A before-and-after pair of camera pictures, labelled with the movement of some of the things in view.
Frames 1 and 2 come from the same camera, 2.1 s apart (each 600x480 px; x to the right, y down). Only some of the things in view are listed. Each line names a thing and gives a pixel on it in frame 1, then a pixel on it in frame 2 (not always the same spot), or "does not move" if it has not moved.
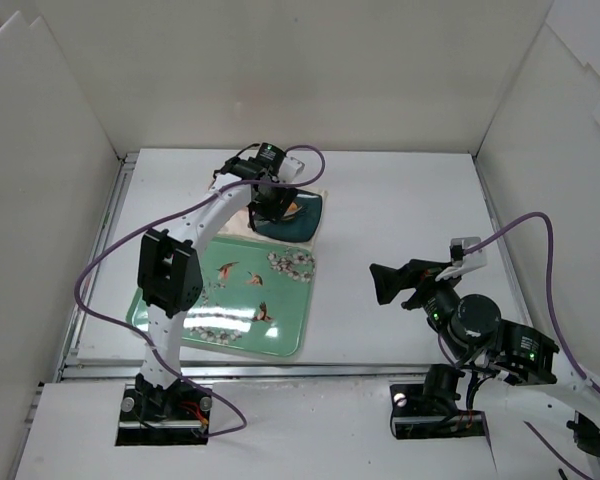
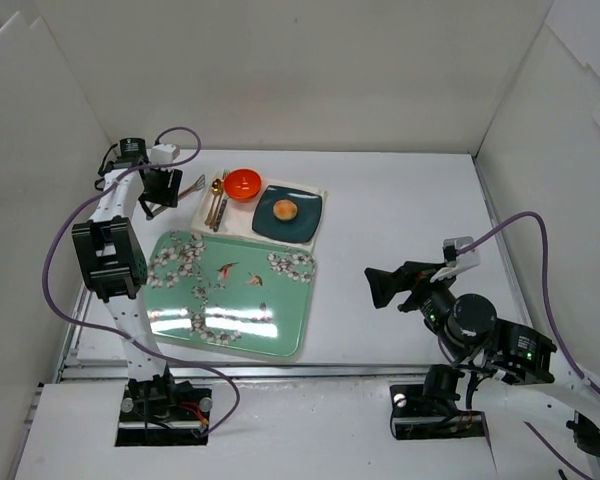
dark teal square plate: x=300 y=229 does not move
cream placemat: x=236 y=225 does not move
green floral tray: x=256 y=295 does not move
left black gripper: x=272 y=198 → x=161 y=186
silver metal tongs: x=287 y=215 → x=155 y=209
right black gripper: x=417 y=284 does not move
